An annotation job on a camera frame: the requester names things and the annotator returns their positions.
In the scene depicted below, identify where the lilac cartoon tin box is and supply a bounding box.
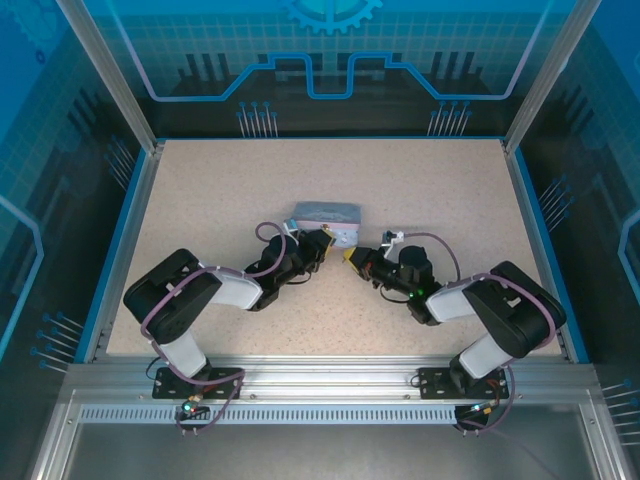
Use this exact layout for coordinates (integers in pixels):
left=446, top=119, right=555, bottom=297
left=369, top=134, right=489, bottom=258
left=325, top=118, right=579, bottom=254
left=289, top=200, right=362, bottom=251

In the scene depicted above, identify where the right connector board with LEDs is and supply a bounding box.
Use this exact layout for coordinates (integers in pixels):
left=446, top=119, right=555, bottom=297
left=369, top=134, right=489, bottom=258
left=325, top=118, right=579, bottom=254
left=467, top=399, right=501, bottom=419

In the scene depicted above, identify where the connector board with leds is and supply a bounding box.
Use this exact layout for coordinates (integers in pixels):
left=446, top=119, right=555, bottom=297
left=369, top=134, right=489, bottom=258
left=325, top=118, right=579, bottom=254
left=179, top=394, right=209, bottom=419
left=467, top=399, right=501, bottom=419

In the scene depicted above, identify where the left connector board with LEDs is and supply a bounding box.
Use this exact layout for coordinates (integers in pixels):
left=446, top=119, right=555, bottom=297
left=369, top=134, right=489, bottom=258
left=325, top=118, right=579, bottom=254
left=179, top=394, right=209, bottom=419

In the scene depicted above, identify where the blue printed acrylic panel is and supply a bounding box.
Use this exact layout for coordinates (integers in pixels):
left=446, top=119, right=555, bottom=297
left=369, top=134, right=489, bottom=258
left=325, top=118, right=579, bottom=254
left=74, top=0, right=571, bottom=139

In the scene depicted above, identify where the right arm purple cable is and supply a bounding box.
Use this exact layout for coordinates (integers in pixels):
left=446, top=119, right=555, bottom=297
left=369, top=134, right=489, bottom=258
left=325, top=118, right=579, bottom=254
left=402, top=230, right=556, bottom=436

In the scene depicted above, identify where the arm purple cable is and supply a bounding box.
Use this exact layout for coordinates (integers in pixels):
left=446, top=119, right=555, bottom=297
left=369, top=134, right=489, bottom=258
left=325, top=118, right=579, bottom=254
left=402, top=230, right=556, bottom=436
left=141, top=222, right=301, bottom=436

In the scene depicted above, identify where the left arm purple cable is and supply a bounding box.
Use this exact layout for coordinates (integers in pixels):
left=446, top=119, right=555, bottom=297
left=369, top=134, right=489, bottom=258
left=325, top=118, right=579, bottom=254
left=141, top=222, right=301, bottom=436

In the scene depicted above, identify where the aluminium mounting rail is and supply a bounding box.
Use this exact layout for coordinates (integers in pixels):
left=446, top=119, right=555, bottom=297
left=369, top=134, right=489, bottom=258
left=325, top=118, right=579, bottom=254
left=64, top=355, right=601, bottom=401

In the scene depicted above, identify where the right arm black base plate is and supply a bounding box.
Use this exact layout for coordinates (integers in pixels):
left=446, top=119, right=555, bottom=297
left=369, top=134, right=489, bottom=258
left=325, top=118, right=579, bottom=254
left=417, top=367, right=511, bottom=400

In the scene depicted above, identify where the aluminium table side rail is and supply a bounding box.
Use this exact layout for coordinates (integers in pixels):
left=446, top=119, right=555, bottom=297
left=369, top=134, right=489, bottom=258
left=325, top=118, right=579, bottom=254
left=82, top=142, right=166, bottom=364
left=502, top=139, right=571, bottom=361

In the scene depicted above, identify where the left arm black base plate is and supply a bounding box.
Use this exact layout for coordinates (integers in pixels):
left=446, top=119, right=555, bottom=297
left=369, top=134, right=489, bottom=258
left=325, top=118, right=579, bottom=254
left=152, top=367, right=244, bottom=400

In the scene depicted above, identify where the slotted grey cable duct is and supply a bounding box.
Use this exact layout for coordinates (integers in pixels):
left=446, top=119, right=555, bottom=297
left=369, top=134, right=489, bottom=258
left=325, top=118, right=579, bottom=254
left=78, top=405, right=464, bottom=424

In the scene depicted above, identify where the aluminium frame post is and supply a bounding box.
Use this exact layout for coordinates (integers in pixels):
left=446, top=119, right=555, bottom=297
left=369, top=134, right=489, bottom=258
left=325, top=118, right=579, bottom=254
left=54, top=0, right=166, bottom=154
left=502, top=0, right=604, bottom=154

